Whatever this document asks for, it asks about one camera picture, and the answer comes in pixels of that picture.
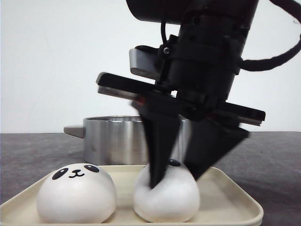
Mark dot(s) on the panda bun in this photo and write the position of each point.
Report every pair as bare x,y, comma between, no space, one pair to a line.
174,199
77,193

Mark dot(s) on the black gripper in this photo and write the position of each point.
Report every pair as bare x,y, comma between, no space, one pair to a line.
198,70

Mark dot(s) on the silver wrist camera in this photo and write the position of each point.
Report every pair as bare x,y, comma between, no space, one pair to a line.
146,61

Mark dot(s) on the cream plastic tray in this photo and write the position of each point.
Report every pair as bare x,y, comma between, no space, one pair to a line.
222,202

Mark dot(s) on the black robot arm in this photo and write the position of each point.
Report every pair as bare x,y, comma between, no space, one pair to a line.
223,16

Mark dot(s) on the stainless steel steamer pot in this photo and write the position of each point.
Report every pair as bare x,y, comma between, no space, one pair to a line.
117,140

